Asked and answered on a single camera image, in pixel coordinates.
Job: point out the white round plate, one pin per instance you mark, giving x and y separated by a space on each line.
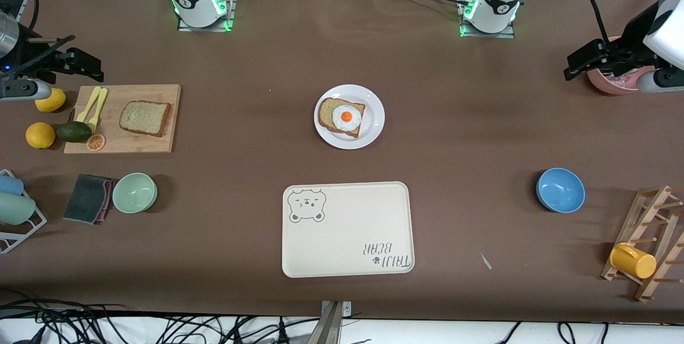
374 119

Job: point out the wooden cutting board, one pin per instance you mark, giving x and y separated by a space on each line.
149 143

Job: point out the yellow cup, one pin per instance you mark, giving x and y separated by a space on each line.
636 263

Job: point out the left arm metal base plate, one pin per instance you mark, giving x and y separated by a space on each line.
510 31

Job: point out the pink bowl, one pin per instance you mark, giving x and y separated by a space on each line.
606 85

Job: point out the pale green cup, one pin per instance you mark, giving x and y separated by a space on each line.
15 209

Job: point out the green avocado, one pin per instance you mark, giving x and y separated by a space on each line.
74 132

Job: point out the light blue cup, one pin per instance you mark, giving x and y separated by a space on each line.
9 185

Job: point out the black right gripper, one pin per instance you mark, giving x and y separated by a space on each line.
28 56

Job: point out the blue bowl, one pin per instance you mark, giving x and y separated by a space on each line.
561 190

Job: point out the yellow lemon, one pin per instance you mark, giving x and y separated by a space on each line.
40 135
51 101

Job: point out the grey folded cloth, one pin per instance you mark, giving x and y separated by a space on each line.
85 198

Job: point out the yellow plastic knife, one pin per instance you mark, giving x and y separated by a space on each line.
87 104

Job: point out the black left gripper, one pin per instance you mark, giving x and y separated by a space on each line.
634 33

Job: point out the wooden cup rack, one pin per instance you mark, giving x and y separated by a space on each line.
662 258

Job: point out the orange slice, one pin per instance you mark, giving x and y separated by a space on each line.
96 142

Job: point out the cream bear print tray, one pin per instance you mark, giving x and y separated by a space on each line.
347 226

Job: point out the metal table clamp bracket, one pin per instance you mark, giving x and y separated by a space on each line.
332 325

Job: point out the fried egg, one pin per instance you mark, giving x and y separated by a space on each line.
346 117

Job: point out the pale green bowl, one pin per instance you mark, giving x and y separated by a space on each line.
134 193

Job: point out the plain bread slice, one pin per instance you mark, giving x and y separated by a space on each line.
144 118

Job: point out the small paper scrap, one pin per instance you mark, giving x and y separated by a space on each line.
486 261

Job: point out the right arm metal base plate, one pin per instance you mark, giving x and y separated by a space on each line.
231 13

